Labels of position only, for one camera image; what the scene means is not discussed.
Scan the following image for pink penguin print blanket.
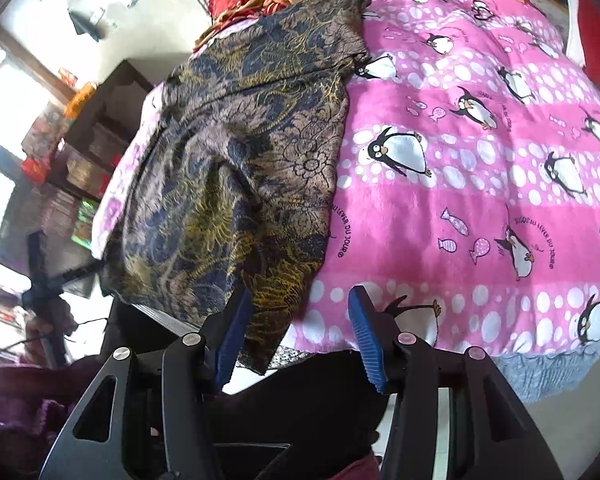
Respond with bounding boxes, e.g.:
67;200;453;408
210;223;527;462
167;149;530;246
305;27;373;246
90;0;600;356

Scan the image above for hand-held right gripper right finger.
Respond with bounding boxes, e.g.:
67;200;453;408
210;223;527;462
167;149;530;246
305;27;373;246
347;285;563;480

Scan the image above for maroon knitted garment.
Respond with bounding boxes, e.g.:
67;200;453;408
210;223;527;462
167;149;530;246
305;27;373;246
0;355;111;480

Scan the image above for brown blue patterned garment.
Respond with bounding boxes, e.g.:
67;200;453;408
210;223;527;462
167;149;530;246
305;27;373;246
100;0;373;376

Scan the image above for orange box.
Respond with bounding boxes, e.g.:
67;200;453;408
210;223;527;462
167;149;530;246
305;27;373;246
65;82;98;118

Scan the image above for person's black pants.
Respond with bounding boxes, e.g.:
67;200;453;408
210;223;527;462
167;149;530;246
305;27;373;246
105;300;396;480

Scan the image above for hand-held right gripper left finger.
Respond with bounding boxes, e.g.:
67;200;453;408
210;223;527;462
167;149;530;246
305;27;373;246
39;287;255;480

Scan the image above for black tripod stand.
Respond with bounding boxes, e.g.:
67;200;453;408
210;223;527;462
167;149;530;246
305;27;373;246
20;232;106;366

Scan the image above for dark wooden shelf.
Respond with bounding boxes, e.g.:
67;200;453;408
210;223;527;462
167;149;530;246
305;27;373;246
45;60;156;201

